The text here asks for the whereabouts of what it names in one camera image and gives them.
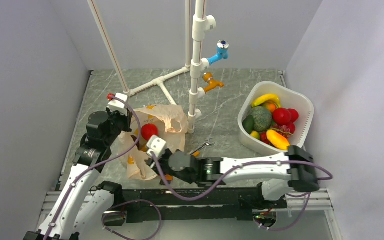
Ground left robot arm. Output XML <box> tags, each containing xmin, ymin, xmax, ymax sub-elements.
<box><xmin>24</xmin><ymin>109</ymin><xmax>133</xmax><ymax>240</ymax></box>

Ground orange handled screwdriver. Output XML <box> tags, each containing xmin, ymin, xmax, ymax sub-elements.
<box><xmin>192</xmin><ymin>151</ymin><xmax>200</xmax><ymax>157</ymax></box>

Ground fake orange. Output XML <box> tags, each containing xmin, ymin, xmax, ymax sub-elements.
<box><xmin>263</xmin><ymin>101</ymin><xmax>278</xmax><ymax>113</ymax></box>

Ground green fake melon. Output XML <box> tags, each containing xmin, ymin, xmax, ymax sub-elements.
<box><xmin>248</xmin><ymin>106</ymin><xmax>273</xmax><ymax>133</ymax></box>

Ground orange plastic bag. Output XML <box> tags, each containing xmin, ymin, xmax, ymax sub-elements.
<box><xmin>113</xmin><ymin>104</ymin><xmax>188</xmax><ymax>181</ymax></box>

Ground yellow fake mango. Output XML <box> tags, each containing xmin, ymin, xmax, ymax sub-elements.
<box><xmin>266</xmin><ymin>129</ymin><xmax>290</xmax><ymax>151</ymax></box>

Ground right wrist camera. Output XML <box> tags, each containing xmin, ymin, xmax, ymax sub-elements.
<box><xmin>146</xmin><ymin>135</ymin><xmax>167</xmax><ymax>159</ymax></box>

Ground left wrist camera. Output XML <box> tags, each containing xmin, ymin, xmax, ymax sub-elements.
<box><xmin>107</xmin><ymin>93</ymin><xmax>129</xmax><ymax>116</ymax></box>

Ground red fake tomato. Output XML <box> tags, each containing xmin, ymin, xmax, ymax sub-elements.
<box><xmin>287</xmin><ymin>108</ymin><xmax>300</xmax><ymax>123</ymax></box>

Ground yellow fake lemon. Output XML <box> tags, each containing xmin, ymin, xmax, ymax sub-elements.
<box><xmin>249</xmin><ymin>130</ymin><xmax>261</xmax><ymax>140</ymax></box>

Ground black orange hex key set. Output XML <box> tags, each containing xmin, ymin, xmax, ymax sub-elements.
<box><xmin>159</xmin><ymin>174</ymin><xmax>174</xmax><ymax>186</ymax></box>

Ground white PVC pipe stand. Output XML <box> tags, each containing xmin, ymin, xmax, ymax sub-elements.
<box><xmin>86</xmin><ymin>0</ymin><xmax>217</xmax><ymax>135</ymax></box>

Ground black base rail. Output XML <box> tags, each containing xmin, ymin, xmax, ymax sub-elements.
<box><xmin>103</xmin><ymin>187</ymin><xmax>288</xmax><ymax>227</ymax></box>

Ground yellow fake banana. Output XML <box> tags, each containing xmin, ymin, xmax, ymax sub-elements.
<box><xmin>250</xmin><ymin>93</ymin><xmax>282</xmax><ymax>108</ymax></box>

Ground blue tap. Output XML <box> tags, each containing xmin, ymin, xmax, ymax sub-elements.
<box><xmin>207</xmin><ymin>40</ymin><xmax>230</xmax><ymax>66</ymax></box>

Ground dark red fake apple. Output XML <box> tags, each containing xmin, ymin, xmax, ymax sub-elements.
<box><xmin>130</xmin><ymin>135</ymin><xmax>141</xmax><ymax>148</ymax></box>

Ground green fake avocado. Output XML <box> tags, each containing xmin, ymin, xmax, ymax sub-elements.
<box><xmin>242</xmin><ymin>115</ymin><xmax>255</xmax><ymax>134</ymax></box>

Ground orange tap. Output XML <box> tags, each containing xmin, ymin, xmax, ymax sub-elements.
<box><xmin>202</xmin><ymin>72</ymin><xmax>224</xmax><ymax>93</ymax></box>

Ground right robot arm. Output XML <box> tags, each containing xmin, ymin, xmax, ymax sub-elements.
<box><xmin>146</xmin><ymin>146</ymin><xmax>320</xmax><ymax>208</ymax></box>

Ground bright red fake apple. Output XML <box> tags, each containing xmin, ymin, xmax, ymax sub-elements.
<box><xmin>141</xmin><ymin>123</ymin><xmax>159</xmax><ymax>141</ymax></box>

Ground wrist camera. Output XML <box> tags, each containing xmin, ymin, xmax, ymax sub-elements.
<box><xmin>107</xmin><ymin>93</ymin><xmax>129</xmax><ymax>116</ymax></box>
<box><xmin>146</xmin><ymin>135</ymin><xmax>167</xmax><ymax>159</ymax></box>

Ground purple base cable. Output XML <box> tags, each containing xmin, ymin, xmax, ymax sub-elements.
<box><xmin>101</xmin><ymin>199</ymin><xmax>163</xmax><ymax>240</ymax></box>

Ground silver combination wrench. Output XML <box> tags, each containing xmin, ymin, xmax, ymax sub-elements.
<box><xmin>188</xmin><ymin>137</ymin><xmax>215</xmax><ymax>155</ymax></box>

